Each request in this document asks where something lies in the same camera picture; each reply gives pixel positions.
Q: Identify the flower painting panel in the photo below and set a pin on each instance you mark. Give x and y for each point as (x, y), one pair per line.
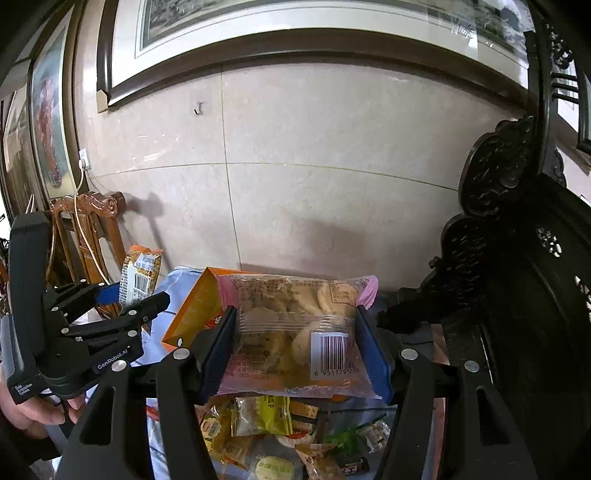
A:
(582, 115)

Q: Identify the brown bread packet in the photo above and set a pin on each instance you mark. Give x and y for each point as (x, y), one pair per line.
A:
(318, 464)

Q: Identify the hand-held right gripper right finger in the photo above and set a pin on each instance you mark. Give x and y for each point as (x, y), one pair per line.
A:
(371, 355)

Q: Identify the orange cardboard box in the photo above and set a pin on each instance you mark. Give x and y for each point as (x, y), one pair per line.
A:
(194, 314)

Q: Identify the orange and white snack packet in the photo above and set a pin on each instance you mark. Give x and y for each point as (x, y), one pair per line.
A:
(138, 272)

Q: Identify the white wall outlet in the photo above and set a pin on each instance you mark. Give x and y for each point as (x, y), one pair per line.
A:
(85, 159)

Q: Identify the small white candy packet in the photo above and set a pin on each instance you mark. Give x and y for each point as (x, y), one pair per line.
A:
(376, 434)

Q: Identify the yellow cake packet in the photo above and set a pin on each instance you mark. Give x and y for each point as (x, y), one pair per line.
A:
(274, 468)

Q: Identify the yellow-green snack packet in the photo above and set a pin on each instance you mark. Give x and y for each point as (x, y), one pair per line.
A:
(263, 415)

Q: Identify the clear pink-edged cookie packet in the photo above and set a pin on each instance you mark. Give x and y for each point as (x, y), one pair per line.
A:
(286, 332)

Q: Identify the framed panda painting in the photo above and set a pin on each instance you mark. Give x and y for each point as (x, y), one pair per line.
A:
(323, 27)

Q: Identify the dark carved wooden bench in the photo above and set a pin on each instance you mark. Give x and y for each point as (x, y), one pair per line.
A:
(508, 277)

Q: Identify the framed red painting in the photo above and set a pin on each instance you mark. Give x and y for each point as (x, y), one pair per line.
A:
(48, 115)

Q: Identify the blue checked tablecloth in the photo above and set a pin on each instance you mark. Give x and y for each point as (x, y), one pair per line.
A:
(180, 279)

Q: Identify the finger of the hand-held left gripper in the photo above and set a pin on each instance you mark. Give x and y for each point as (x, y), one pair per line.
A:
(147, 307)
(108, 294)

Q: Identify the orange-ended cracker packet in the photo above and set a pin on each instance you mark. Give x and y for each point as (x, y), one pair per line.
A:
(235, 454)

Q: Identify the person's left hand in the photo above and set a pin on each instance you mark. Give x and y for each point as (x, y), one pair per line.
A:
(32, 415)

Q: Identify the person's left forearm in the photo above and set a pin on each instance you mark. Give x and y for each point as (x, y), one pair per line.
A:
(18, 454)

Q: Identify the carved wooden chair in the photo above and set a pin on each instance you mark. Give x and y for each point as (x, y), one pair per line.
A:
(99, 203)

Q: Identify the green snack packet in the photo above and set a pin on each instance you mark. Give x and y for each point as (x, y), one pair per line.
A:
(346, 439)

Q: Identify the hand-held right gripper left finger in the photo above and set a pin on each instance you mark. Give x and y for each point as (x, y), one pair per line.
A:
(221, 350)

